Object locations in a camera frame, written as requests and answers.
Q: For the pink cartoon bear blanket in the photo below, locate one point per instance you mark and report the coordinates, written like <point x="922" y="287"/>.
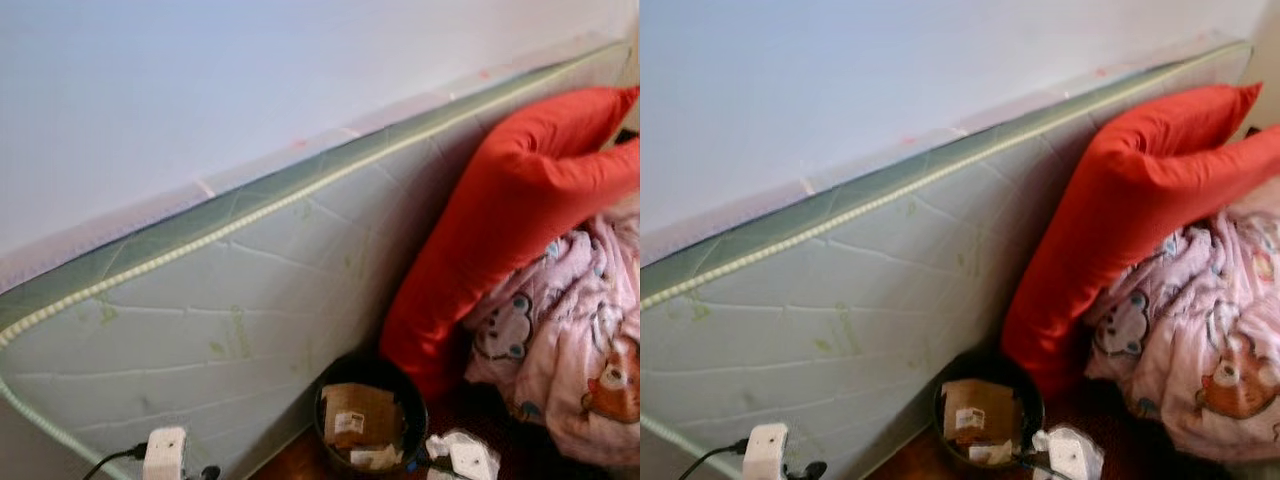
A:
<point x="560" y="320"/>
<point x="1190" y="330"/>

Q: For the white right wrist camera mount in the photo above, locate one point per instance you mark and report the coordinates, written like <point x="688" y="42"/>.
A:
<point x="1075" y="455"/>
<point x="470" y="458"/>

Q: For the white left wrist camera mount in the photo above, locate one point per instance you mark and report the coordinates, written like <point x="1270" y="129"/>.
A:
<point x="765" y="452"/>
<point x="165" y="455"/>

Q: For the white paper scrap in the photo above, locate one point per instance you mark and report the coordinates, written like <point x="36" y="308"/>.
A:
<point x="990" y="453"/>
<point x="375" y="458"/>

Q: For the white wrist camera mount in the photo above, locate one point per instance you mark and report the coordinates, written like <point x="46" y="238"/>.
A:
<point x="765" y="452"/>
<point x="1075" y="455"/>
<point x="165" y="455"/>
<point x="470" y="458"/>

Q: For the brown cardboard piece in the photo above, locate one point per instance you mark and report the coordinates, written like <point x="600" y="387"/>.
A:
<point x="360" y="415"/>
<point x="975" y="410"/>

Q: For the black waste bin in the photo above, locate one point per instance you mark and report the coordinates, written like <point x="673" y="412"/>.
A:
<point x="1000" y="362"/>
<point x="385" y="365"/>

